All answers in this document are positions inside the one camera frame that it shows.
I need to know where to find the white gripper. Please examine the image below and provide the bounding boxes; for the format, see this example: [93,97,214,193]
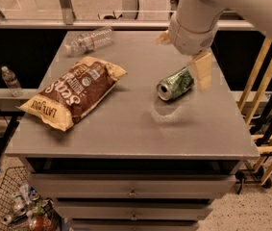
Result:
[155,14,218,90]

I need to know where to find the green soda can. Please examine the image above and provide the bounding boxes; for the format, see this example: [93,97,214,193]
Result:
[157,67,194,101]

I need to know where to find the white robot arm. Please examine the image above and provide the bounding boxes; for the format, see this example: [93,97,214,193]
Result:
[156,0,272,90]

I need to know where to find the clear plastic bottle on table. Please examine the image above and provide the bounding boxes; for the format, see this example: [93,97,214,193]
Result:
[65,26,113,57]

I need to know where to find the brown chip bag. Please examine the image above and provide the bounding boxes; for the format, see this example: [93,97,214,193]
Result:
[19,57,127,132]

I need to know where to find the grey drawer cabinet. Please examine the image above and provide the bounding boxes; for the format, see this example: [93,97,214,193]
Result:
[7,31,259,231]

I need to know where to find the clear water bottle on shelf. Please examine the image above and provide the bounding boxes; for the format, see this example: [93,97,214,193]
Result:
[1,66,23,97]

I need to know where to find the white bottle in basket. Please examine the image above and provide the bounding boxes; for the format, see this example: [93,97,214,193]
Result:
[11,192,26,215]

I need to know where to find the red bottle in basket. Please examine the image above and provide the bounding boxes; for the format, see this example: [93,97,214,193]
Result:
[29,217,54,231]

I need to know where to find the wire basket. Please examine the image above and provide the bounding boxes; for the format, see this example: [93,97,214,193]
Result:
[0,167,61,231]

